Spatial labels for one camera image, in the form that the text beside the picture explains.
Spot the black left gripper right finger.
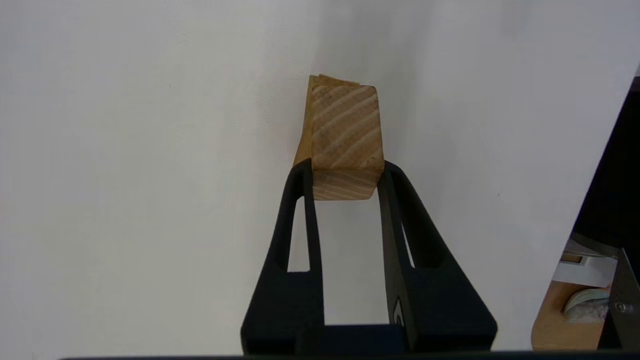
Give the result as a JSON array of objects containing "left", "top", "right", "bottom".
[{"left": 377, "top": 160, "right": 499, "bottom": 352}]

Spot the rectangular wooden building block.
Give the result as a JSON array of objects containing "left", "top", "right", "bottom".
[{"left": 293, "top": 74, "right": 362, "bottom": 169}]

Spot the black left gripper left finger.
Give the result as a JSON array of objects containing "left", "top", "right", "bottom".
[{"left": 240, "top": 158, "right": 326, "bottom": 355}]

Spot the white flat box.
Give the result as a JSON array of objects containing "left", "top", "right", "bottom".
[{"left": 551, "top": 239, "right": 621, "bottom": 289}]

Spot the black robot chassis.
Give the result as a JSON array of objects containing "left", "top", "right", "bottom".
[{"left": 572, "top": 65, "right": 640, "bottom": 351}]

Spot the triangular wooden building block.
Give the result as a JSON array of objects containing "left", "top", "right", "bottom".
[{"left": 310, "top": 84, "right": 385, "bottom": 201}]

